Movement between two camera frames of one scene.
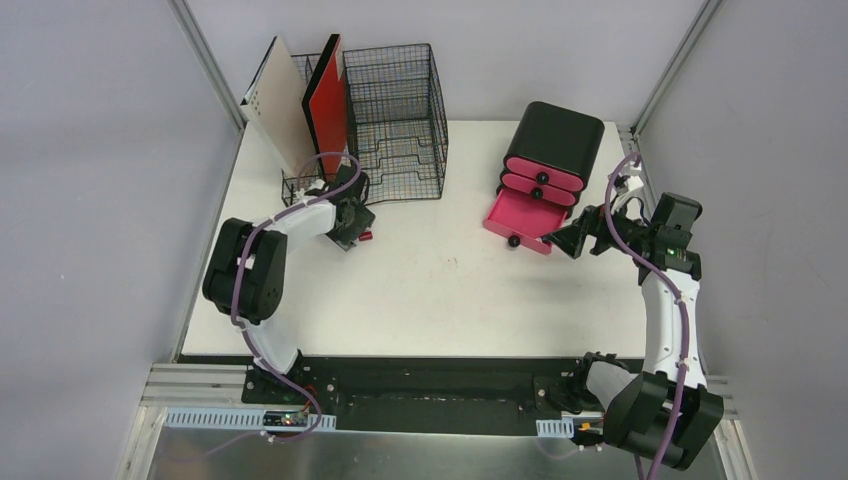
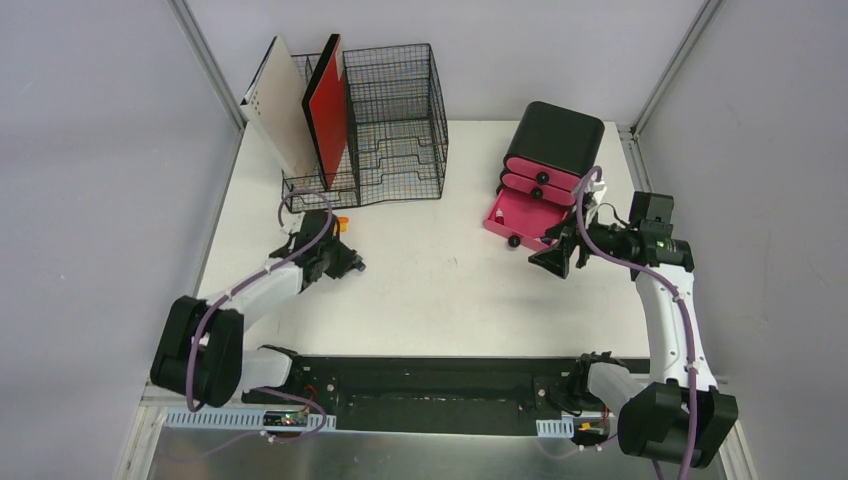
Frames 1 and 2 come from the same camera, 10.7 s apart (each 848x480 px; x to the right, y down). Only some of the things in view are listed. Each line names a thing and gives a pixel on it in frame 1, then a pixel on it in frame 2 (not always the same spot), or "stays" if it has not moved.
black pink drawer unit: [549, 155] stays
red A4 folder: [327, 111] stays
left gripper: [351, 227] -> [338, 258]
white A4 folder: [273, 102] stays
